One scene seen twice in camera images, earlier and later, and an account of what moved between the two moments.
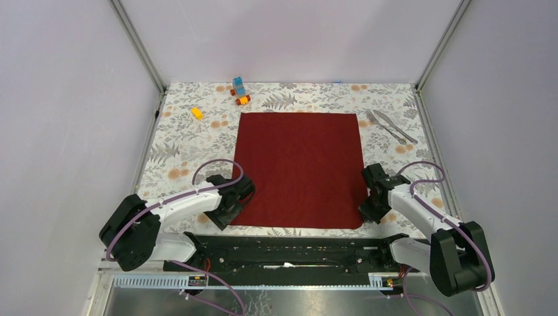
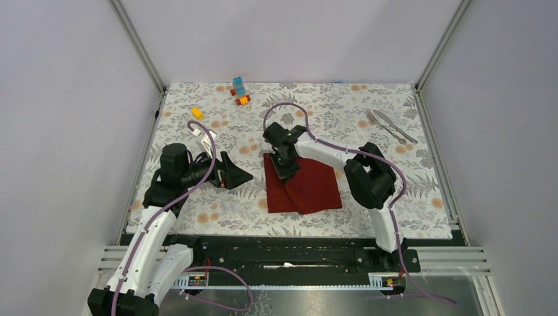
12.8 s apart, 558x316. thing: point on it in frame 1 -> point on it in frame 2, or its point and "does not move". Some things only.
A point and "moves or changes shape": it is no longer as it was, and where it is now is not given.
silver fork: (372, 118) does not move
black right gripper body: (373, 211) -> (283, 158)
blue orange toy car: (239, 91) does not move
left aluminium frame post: (118, 8) does not move
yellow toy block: (197, 113) does not move
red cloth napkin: (308, 170) moves or changes shape
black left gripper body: (222, 216) -> (197, 172)
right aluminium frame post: (458, 16) does not move
